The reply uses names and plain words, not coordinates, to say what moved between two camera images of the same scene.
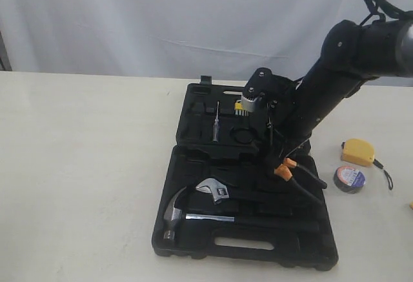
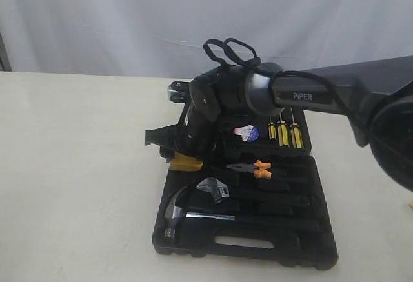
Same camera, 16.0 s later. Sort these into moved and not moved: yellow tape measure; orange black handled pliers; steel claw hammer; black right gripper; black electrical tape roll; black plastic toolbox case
Moved: black right gripper; orange black handled pliers; yellow tape measure; black electrical tape roll
Not moved: steel claw hammer; black plastic toolbox case
